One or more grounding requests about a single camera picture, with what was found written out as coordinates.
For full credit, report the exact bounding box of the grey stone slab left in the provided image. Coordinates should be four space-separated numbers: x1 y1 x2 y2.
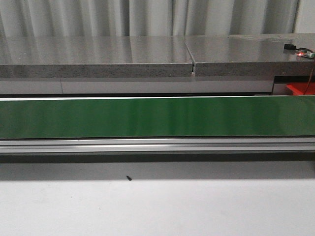
0 36 193 78

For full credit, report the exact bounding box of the grey stone slab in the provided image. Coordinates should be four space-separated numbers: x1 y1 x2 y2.
0 36 193 78
185 33 315 77

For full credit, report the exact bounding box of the grey stone slab right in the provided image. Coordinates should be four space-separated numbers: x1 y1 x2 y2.
185 33 315 77

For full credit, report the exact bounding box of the green conveyor belt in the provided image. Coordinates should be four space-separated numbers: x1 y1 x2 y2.
0 96 315 139

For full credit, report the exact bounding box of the red plastic bin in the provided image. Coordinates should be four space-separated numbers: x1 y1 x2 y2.
286 83 315 95

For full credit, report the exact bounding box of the black sensor module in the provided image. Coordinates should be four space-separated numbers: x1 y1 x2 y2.
283 43 297 51

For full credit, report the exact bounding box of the green circuit board red LED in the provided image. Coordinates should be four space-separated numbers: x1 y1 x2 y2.
296 50 315 59

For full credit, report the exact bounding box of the grey curtain backdrop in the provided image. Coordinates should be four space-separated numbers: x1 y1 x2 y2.
0 0 300 37

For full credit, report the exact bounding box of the aluminium conveyor front rail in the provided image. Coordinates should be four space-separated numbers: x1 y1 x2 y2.
0 137 315 154

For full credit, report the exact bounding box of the thin red wire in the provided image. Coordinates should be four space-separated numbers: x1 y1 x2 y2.
304 66 315 95

